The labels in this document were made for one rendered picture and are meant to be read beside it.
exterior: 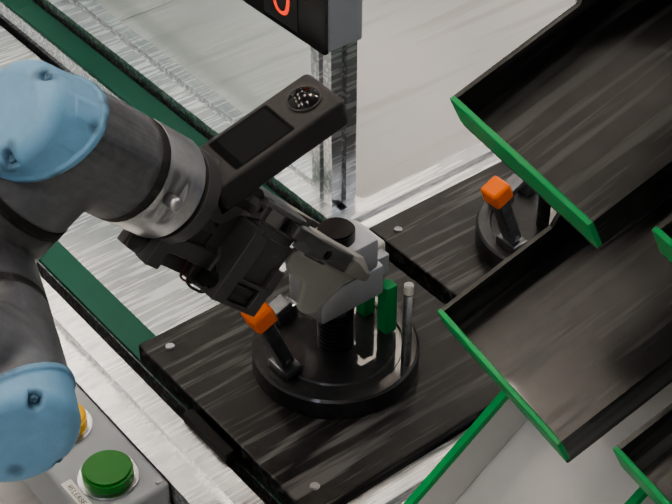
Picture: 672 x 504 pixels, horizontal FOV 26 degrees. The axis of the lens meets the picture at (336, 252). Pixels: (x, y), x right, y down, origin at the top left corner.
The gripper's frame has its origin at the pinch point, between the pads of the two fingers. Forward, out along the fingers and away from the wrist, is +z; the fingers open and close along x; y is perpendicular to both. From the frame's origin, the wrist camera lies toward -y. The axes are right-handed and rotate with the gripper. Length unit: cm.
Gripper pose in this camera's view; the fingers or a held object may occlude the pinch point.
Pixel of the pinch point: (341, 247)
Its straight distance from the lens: 115.4
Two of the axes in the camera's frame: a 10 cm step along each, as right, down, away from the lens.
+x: 6.3, 5.0, -6.0
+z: 5.4, 2.8, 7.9
